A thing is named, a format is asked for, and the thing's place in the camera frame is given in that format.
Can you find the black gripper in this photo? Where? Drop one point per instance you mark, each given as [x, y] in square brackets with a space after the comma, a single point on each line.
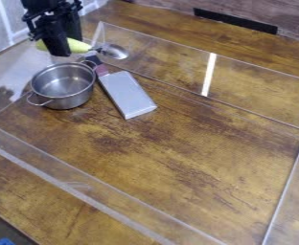
[52, 20]

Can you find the yellow handled metal spoon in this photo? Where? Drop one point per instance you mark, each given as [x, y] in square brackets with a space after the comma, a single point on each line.
[78, 47]

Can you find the grey sharpening stone block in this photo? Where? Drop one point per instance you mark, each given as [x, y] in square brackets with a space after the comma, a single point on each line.
[125, 92]

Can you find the silver metal pot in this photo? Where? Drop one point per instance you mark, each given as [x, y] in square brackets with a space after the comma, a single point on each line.
[62, 86]

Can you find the black bar on table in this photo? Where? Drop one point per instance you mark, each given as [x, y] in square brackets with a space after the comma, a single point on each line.
[236, 21]

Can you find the blue object at corner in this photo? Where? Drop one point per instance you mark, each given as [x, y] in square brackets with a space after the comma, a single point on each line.
[5, 241]

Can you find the clear acrylic corner bracket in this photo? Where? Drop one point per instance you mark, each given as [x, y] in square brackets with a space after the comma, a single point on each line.
[96, 41]

